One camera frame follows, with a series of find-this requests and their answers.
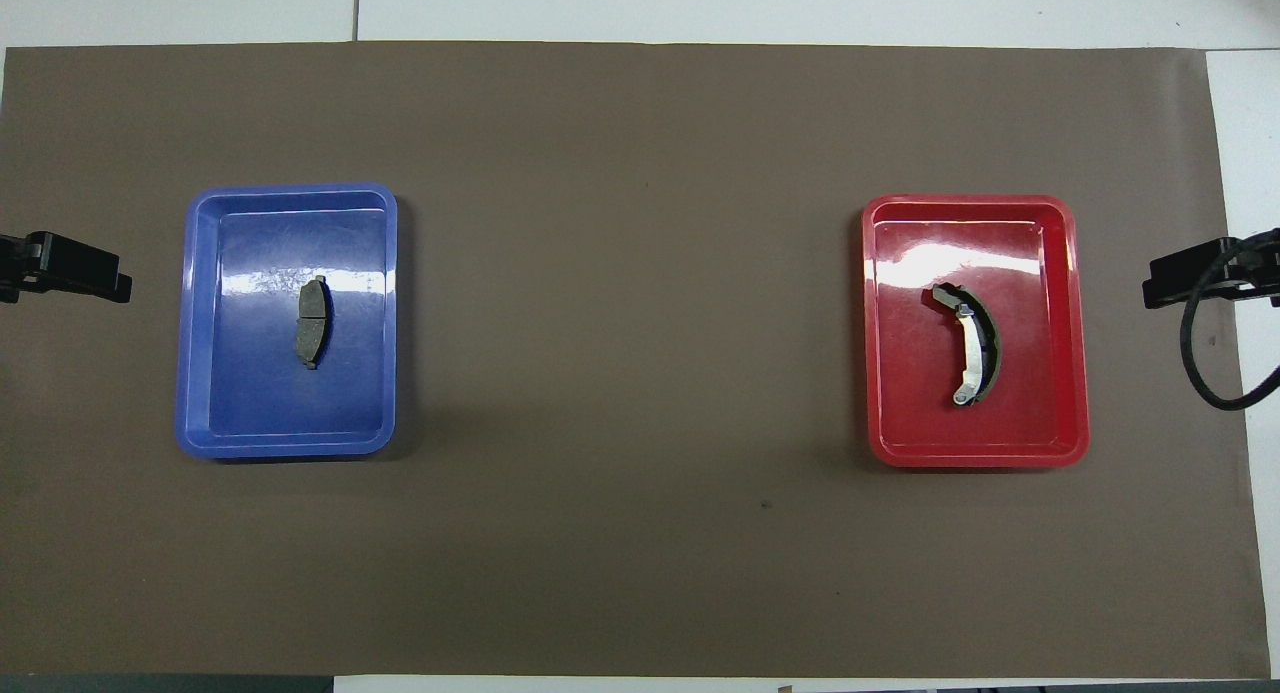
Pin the curved brake shoe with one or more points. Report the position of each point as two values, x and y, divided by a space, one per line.
970 353

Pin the brown table mat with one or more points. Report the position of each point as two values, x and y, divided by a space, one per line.
640 533

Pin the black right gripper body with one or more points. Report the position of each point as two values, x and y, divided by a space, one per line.
1262 268

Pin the red plastic tray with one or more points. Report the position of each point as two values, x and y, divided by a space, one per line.
920 413

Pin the grey brake pad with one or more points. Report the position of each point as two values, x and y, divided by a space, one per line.
312 323

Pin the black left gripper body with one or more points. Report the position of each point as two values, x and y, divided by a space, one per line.
12 263

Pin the blue plastic tray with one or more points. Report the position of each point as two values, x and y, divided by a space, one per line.
250 403

